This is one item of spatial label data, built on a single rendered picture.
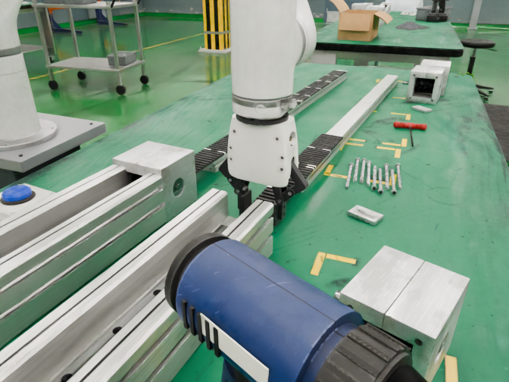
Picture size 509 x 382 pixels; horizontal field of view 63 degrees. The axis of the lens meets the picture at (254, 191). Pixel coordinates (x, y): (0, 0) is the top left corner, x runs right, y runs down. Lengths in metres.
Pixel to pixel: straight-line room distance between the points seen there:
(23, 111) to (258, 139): 0.62
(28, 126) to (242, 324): 0.91
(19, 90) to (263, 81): 0.64
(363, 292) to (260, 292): 0.21
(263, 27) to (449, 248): 0.41
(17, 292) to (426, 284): 0.43
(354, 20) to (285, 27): 2.17
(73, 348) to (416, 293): 0.32
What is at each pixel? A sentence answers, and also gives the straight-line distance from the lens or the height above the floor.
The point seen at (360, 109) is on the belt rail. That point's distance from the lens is 1.20.
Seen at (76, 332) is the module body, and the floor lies 0.85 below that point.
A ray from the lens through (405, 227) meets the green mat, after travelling 0.71.
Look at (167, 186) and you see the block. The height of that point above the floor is 0.84.
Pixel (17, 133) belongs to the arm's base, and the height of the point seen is 0.83.
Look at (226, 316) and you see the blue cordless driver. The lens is 0.22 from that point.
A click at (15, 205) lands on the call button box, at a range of 0.70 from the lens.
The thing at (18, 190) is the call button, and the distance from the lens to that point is 0.71.
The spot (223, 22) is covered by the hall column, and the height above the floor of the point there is 0.45.
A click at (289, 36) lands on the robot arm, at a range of 0.55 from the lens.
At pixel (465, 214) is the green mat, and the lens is 0.79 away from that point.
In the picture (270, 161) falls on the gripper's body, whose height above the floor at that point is 0.91.
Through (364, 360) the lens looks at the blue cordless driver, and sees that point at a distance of 0.20.
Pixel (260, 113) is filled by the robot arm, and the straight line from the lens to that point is 0.55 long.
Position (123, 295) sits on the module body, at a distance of 0.47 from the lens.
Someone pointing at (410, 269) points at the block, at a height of 0.87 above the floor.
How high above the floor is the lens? 1.14
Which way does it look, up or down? 28 degrees down
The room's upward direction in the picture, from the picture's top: straight up
